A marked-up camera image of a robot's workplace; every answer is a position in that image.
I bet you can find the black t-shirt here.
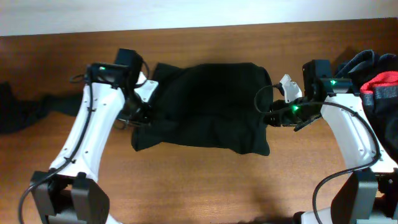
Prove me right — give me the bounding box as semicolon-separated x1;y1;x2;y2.
131;63;273;156

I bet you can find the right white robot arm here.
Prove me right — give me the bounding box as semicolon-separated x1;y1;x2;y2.
266;58;397;223

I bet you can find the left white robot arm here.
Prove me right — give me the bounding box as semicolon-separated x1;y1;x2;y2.
26;49;158;223

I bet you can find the red and grey garment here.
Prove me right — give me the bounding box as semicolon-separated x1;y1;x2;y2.
360;71;397;107

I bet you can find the dark cloth at left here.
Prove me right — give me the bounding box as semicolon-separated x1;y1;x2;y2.
1;82;83;134

